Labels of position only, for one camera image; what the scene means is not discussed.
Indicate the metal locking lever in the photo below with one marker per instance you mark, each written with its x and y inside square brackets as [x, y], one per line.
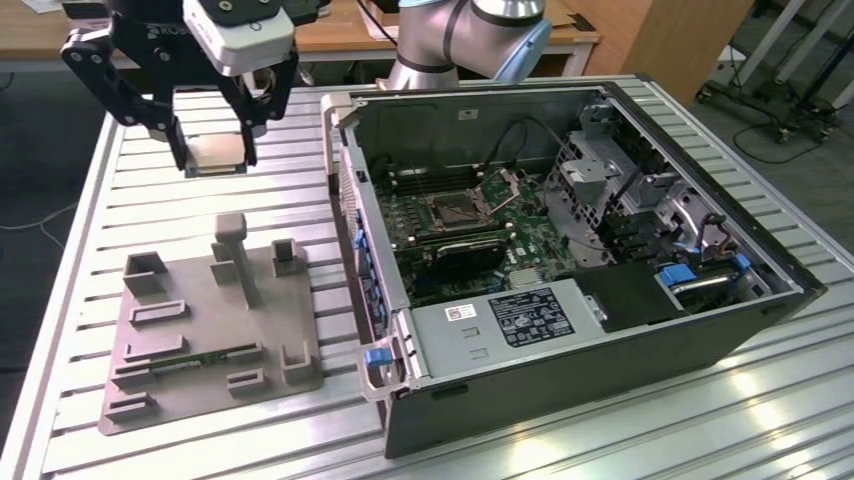
[421, 182]

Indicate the green motherboard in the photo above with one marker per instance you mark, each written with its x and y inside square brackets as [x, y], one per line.
[528, 240]

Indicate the silver chipset heatsink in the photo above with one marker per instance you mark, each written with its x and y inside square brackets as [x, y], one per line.
[532, 277]

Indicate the black plastic shroud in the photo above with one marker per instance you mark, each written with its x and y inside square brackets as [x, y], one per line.
[628, 295]

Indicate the silver disk bay cage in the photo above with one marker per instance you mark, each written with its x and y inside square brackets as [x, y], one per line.
[588, 170]

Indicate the black open PC case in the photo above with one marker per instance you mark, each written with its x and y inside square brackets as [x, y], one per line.
[534, 400]

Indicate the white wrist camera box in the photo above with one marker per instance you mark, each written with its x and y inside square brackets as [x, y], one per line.
[247, 45]

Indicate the blue case latch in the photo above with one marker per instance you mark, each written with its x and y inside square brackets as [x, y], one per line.
[377, 357]

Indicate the blue disk carrier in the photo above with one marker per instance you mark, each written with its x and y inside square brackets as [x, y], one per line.
[677, 279]

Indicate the CPU socket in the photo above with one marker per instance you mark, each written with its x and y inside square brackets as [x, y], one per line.
[459, 210]

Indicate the silver power supply unit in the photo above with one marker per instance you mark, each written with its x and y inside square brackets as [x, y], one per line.
[454, 345]

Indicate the green RAM stick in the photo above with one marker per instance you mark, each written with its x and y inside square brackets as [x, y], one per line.
[201, 359]

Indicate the wooden cabinet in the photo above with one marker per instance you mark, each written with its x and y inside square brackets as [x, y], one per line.
[668, 40]

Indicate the black wheeled stand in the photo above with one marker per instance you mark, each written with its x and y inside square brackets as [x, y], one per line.
[810, 97]

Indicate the wooden desk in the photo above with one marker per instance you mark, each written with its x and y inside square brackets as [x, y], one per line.
[334, 41]

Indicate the black graphics card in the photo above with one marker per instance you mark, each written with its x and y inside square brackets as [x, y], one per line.
[468, 260]

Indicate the brown cardboard box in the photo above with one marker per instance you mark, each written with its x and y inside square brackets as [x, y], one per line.
[383, 12]

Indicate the CPU with silver top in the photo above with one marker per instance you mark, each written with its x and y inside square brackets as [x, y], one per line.
[214, 152]

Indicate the black RAM slot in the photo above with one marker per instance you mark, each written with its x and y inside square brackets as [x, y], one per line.
[461, 242]
[437, 187]
[461, 231]

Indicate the grey plastic parts rack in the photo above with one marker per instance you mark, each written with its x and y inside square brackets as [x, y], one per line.
[221, 320]

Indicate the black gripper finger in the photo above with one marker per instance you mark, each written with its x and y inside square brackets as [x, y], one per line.
[283, 90]
[101, 65]

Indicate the white metal frame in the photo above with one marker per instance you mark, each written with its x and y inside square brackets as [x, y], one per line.
[756, 50]

